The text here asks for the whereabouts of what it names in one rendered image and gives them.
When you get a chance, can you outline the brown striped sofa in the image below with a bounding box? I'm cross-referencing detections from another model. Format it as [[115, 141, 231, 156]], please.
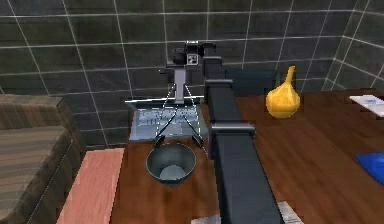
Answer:
[[0, 93, 86, 224]]

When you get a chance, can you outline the grey laptop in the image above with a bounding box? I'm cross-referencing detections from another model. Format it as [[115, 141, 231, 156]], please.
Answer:
[[124, 95, 210, 144]]

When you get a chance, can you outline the white book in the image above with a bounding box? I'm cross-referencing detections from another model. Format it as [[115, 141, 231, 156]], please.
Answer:
[[348, 94, 384, 118]]

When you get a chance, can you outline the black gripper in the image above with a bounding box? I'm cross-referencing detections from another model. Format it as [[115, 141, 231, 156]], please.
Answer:
[[152, 46, 206, 150]]

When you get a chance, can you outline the grey bowl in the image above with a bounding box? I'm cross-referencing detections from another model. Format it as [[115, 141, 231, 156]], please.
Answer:
[[145, 142, 198, 187]]

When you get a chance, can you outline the yellow vase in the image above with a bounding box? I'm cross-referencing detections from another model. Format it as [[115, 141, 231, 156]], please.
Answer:
[[265, 65, 301, 120]]

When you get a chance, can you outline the pink wooden bench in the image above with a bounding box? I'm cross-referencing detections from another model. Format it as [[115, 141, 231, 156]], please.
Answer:
[[55, 147, 126, 224]]

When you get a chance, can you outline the brown wooden table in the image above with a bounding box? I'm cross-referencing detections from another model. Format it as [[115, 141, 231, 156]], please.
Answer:
[[109, 87, 384, 224]]

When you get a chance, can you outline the blue cloth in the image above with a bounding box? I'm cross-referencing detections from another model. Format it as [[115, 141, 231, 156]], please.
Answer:
[[354, 152, 384, 186]]

